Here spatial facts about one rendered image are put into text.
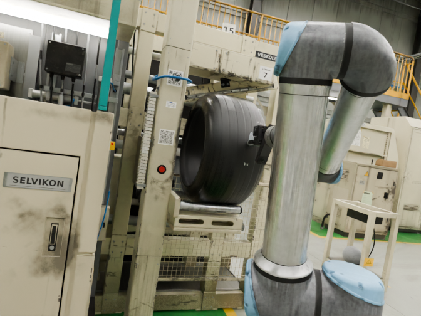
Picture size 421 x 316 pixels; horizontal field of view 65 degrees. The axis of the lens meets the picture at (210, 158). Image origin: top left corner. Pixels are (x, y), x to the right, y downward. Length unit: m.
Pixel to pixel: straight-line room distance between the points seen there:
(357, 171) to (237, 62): 4.14
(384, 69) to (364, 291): 0.50
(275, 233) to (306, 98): 0.32
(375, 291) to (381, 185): 5.39
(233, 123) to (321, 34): 0.88
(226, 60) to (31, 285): 1.54
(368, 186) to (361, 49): 5.39
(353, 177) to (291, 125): 5.15
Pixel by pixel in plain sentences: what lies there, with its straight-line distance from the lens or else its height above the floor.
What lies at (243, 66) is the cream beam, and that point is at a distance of 2.07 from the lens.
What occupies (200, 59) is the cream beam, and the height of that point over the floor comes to 1.69.
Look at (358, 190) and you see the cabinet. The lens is 5.96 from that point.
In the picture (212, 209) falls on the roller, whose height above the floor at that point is 0.90.
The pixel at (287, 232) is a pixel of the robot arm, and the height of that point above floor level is 1.05.
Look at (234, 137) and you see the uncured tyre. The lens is 1.51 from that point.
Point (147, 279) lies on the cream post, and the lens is 1.79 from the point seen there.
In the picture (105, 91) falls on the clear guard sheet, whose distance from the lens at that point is 0.88.
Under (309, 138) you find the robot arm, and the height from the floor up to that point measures 1.27.
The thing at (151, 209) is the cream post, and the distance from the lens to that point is 1.67.
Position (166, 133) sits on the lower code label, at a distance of 1.63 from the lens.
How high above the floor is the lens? 1.24
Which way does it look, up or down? 3 degrees down
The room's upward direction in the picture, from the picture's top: 9 degrees clockwise
